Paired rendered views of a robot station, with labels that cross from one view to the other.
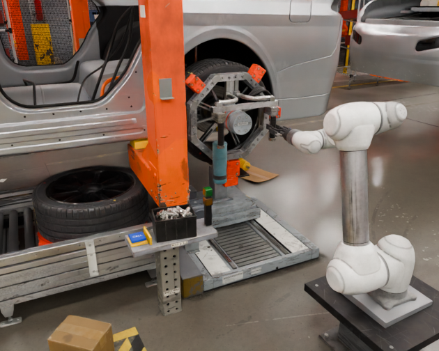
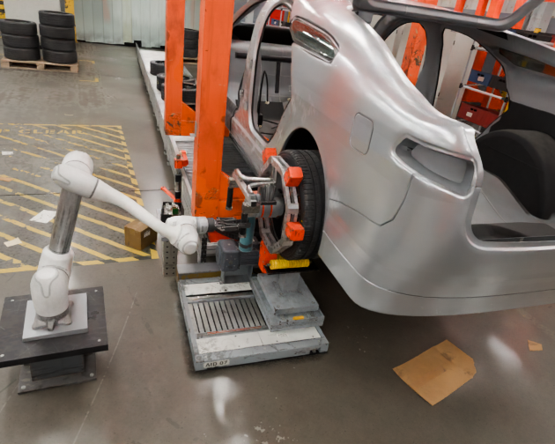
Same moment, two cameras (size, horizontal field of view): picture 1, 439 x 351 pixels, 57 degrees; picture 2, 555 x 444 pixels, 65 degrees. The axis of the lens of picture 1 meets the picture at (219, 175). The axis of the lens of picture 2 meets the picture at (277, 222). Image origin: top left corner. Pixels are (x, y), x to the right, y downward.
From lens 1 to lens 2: 358 cm
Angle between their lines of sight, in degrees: 82
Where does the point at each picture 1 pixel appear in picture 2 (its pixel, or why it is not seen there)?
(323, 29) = (377, 178)
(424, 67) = not seen: outside the picture
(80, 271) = not seen: hidden behind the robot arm
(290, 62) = (341, 196)
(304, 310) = (126, 336)
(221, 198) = (279, 287)
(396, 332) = (19, 308)
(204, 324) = (143, 284)
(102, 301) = not seen: hidden behind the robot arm
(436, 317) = (10, 336)
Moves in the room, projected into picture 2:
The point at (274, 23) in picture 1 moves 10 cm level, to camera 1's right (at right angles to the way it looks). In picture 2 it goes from (337, 136) to (338, 143)
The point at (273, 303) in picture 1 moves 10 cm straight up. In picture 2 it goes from (144, 320) to (144, 307)
